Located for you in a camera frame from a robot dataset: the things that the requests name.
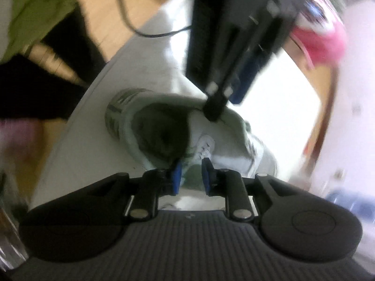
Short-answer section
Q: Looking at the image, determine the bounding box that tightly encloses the white mint sneaker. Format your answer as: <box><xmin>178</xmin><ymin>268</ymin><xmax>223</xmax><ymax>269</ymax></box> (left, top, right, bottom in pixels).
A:
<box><xmin>105</xmin><ymin>88</ymin><xmax>278</xmax><ymax>179</ymax></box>

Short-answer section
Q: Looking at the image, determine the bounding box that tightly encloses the black cable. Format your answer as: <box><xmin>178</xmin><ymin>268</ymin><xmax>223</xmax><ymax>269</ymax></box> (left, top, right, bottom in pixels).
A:
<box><xmin>115</xmin><ymin>0</ymin><xmax>193</xmax><ymax>39</ymax></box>

